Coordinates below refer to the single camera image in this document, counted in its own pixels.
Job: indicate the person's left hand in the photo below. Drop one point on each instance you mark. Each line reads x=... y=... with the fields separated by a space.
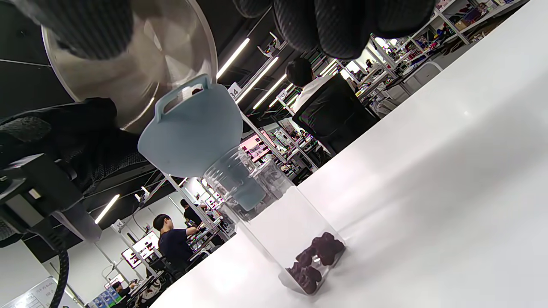
x=77 y=137

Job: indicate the person's right hand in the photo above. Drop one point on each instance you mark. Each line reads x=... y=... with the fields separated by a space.
x=334 y=25

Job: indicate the blue plastic funnel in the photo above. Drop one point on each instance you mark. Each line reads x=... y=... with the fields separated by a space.
x=192 y=128

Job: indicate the stainless steel bowl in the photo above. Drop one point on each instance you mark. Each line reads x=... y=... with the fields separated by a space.
x=171 y=42

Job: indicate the clear square coffee jar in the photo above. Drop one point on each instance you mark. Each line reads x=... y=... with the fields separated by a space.
x=274 y=222

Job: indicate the pile of dark red cranberries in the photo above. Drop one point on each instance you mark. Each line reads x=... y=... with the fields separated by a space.
x=325 y=250

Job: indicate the long ceiling light strip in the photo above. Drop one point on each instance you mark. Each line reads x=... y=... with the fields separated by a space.
x=269 y=90
x=257 y=80
x=107 y=208
x=233 y=57

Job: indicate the black office chair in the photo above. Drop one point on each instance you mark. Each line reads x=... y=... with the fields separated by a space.
x=338 y=115

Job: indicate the white rolling cart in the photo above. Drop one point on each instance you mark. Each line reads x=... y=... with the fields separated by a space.
x=421 y=75

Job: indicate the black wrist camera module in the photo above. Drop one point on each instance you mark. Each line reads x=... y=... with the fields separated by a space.
x=43 y=192

